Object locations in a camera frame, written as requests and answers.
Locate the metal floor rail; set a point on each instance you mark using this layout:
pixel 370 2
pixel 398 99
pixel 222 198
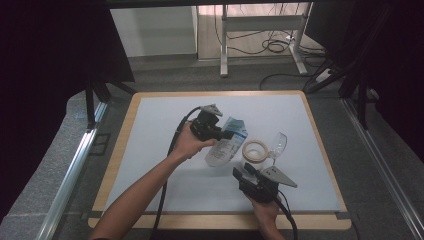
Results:
pixel 383 170
pixel 71 180

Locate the white table mat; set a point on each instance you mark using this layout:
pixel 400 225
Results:
pixel 160 116

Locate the white power strip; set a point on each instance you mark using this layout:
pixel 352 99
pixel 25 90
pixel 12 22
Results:
pixel 322 76

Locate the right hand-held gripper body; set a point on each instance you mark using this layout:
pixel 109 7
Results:
pixel 260 190

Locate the black floor hatch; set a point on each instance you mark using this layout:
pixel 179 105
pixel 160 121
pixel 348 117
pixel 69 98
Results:
pixel 99 144

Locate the person's left hand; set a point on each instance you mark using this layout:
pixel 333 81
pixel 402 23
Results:
pixel 188 145

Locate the black stand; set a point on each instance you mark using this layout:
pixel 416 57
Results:
pixel 90 106
pixel 361 100

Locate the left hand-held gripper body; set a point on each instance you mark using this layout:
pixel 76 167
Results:
pixel 205 128

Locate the white cabinet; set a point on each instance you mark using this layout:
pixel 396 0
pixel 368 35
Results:
pixel 153 31

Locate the wooden table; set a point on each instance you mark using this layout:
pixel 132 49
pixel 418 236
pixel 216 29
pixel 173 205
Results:
pixel 213 221

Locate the person's right hand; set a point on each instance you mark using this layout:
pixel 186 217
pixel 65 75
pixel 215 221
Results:
pixel 266 213

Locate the white desk frame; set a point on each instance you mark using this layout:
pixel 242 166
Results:
pixel 224 43

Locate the dark curtain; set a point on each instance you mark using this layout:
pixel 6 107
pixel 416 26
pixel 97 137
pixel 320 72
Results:
pixel 393 66
pixel 43 66

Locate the clear pitcher with beige rim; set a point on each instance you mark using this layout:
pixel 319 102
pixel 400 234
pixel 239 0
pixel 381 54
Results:
pixel 255 151

